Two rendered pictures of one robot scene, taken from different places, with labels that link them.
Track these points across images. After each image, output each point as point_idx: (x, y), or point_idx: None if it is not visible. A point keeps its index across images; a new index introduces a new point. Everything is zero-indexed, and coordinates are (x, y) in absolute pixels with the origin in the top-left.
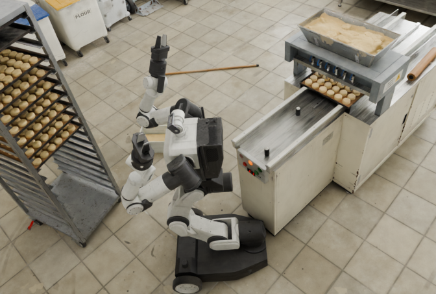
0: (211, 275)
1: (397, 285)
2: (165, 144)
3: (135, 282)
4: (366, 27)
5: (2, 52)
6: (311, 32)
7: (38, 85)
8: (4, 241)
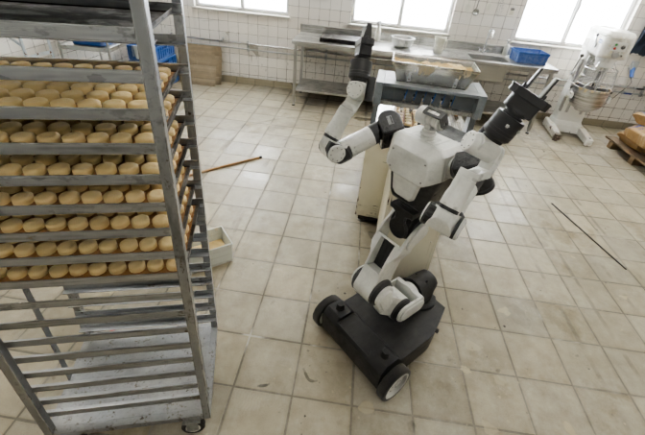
0: (412, 353)
1: (528, 285)
2: (418, 153)
3: (319, 427)
4: (441, 61)
5: (77, 66)
6: (409, 65)
7: None
8: None
